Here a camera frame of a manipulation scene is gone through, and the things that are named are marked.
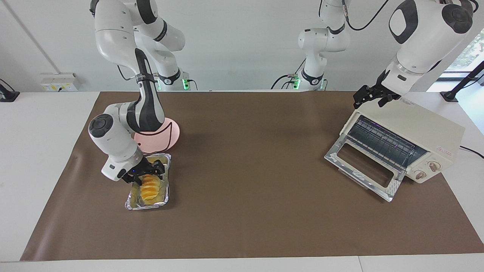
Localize pink round plate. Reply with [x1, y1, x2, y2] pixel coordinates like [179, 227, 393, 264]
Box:
[135, 117, 180, 154]

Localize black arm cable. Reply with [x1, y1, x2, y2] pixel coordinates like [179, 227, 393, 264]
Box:
[342, 0, 390, 31]
[115, 64, 174, 150]

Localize cream toaster oven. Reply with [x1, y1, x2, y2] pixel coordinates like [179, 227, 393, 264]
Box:
[339, 84, 465, 184]

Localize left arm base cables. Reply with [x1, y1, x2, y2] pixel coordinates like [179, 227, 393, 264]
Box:
[270, 57, 306, 90]

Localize glass oven door metal frame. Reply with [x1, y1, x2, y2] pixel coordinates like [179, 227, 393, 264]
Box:
[324, 134, 407, 202]

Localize black table clamp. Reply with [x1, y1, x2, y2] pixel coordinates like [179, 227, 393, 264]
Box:
[0, 79, 20, 102]

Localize window with greenery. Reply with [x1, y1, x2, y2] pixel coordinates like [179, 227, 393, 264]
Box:
[446, 29, 484, 74]

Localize black oven power cable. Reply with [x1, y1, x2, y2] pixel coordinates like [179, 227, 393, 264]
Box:
[459, 145, 484, 159]

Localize oven wire rack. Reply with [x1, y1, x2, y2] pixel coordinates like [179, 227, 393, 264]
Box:
[347, 115, 418, 167]

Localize sliced golden bread loaf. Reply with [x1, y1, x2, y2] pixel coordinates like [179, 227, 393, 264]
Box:
[139, 161, 161, 203]

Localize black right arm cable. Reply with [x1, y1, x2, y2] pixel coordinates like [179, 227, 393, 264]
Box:
[115, 64, 174, 150]

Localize aluminium foil tray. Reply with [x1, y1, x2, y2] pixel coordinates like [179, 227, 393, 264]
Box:
[125, 153, 172, 210]

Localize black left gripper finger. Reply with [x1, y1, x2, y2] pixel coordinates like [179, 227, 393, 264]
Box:
[354, 86, 373, 109]
[378, 94, 402, 107]

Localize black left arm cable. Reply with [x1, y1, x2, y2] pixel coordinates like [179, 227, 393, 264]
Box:
[342, 0, 390, 31]

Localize brown table mat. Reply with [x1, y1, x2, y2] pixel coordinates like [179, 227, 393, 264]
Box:
[21, 91, 484, 261]

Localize white wall socket box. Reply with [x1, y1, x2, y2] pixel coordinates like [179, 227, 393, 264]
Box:
[41, 73, 78, 92]

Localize black camera stand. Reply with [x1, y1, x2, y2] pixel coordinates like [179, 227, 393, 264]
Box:
[441, 60, 484, 102]

